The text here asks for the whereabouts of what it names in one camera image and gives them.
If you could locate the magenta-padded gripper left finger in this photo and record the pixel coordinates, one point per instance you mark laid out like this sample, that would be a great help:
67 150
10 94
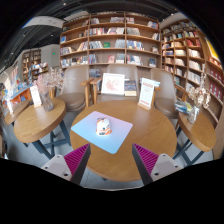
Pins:
77 159

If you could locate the brown padded wooden armchair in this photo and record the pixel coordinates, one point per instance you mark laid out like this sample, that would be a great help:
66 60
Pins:
165 106
71 100
116 68

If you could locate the distant wooden bookshelf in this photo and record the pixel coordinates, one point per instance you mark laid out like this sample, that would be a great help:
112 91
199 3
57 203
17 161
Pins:
30 60

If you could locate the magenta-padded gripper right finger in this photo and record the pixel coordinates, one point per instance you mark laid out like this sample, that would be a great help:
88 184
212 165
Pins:
146 159

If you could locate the blue yellow book stack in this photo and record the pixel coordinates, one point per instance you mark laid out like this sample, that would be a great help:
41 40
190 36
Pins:
183 106

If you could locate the round wooden side table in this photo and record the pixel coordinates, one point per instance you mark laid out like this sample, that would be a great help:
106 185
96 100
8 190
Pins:
36 123
18 110
196 131

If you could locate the small white sign wooden base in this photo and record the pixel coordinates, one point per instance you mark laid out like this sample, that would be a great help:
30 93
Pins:
35 96

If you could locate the wide wooden bookshelf with books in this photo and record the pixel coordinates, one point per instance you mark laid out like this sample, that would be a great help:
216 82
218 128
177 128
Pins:
110 36

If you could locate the curved wooden bookshelf with books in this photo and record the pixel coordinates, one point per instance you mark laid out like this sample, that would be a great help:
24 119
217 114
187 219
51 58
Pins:
186 53

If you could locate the white framed floral picture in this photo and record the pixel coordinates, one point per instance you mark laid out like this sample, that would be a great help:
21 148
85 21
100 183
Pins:
113 84

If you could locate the white orange sign wooden base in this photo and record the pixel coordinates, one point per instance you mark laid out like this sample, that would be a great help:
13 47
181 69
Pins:
146 95

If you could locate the glass vase with dried flowers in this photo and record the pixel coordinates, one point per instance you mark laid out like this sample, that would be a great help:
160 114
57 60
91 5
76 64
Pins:
46 103
193 116

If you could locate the white orange patterned computer mouse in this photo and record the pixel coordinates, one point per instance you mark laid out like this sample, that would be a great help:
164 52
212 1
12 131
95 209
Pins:
103 127

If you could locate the pale blue pink mouse pad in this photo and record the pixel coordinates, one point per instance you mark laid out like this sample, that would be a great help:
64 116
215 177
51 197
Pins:
115 138

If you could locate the dark cover book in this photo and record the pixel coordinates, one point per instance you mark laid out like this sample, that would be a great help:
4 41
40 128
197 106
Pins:
130 88

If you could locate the orange book display stand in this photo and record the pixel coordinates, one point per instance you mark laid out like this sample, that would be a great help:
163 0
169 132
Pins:
20 95

